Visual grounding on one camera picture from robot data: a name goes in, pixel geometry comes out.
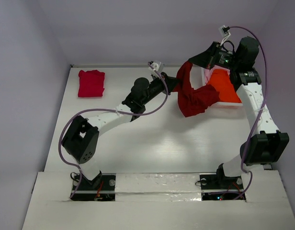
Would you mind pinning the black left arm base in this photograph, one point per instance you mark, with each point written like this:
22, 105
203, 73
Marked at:
101, 188

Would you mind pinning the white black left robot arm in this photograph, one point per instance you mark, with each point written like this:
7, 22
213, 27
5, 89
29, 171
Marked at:
80, 136

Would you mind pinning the pink t shirt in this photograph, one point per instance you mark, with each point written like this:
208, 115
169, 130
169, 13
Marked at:
205, 76

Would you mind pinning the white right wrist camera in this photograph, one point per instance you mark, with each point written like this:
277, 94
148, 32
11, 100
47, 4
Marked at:
225, 33

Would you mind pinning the orange t shirt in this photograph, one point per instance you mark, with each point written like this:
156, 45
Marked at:
220, 80

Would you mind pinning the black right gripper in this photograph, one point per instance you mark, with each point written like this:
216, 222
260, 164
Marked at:
210, 56

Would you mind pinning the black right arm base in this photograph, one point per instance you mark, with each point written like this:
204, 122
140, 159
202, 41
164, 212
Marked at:
212, 189

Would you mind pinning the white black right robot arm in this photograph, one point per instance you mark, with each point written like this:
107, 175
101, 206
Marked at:
266, 142

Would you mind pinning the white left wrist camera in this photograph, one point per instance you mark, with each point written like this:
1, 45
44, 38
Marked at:
155, 67

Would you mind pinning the dark red t shirt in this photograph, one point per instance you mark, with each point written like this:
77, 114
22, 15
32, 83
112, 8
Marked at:
193, 101

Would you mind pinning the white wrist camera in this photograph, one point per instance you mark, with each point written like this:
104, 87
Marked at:
155, 67
225, 33

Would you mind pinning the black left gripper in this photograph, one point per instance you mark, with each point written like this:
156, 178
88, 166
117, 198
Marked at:
170, 82

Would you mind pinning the folded bright red t shirt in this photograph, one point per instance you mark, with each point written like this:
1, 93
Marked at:
91, 84

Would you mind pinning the white plastic laundry basket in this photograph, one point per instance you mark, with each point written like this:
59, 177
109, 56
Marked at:
223, 104

